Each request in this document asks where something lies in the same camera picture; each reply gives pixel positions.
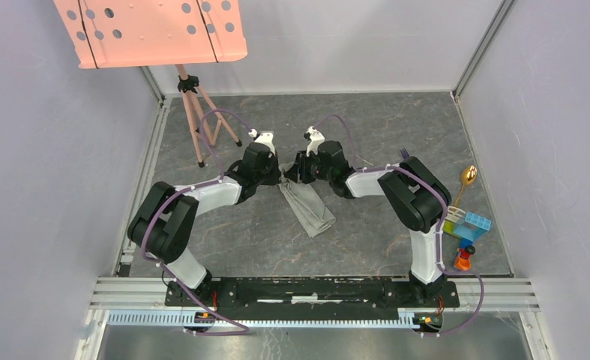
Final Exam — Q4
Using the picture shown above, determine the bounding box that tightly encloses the grey cloth napkin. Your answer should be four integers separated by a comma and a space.
278, 163, 336, 238

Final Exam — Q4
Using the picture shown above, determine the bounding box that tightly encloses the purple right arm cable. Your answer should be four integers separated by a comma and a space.
314, 114, 485, 339

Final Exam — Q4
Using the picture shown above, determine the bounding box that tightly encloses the gold spoon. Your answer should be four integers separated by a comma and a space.
452, 165, 478, 207

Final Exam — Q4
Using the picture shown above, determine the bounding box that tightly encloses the aluminium frame rail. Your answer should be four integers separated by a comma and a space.
90, 277, 540, 332

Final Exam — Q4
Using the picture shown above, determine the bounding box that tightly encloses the pink music stand tripod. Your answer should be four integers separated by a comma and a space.
55, 0, 247, 167

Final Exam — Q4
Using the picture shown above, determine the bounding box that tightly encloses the purple metal fork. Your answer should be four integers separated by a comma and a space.
400, 148, 411, 160

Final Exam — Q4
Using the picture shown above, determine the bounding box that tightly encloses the white lattice toy piece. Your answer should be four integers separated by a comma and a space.
445, 206, 466, 224

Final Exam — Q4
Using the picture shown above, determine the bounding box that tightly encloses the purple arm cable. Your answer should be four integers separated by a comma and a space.
314, 114, 485, 339
140, 108, 256, 338

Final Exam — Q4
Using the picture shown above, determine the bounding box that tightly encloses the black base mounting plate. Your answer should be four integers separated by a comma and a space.
164, 276, 460, 322

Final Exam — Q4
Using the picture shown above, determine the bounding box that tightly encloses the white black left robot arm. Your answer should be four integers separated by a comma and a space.
127, 142, 280, 306

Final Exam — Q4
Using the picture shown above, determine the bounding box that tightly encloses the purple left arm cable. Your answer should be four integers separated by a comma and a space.
140, 108, 256, 338

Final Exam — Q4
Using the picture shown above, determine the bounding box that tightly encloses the orange red toy piece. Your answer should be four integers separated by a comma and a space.
454, 245, 476, 272

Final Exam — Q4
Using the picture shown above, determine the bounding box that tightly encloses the blue toy brick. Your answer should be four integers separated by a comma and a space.
454, 212, 492, 248

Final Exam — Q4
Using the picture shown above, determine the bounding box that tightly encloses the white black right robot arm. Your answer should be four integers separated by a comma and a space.
285, 140, 451, 306

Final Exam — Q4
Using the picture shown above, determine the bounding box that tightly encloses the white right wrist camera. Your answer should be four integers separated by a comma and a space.
304, 126, 325, 157

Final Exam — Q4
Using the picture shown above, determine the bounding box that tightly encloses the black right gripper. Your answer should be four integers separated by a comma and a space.
284, 148, 334, 185

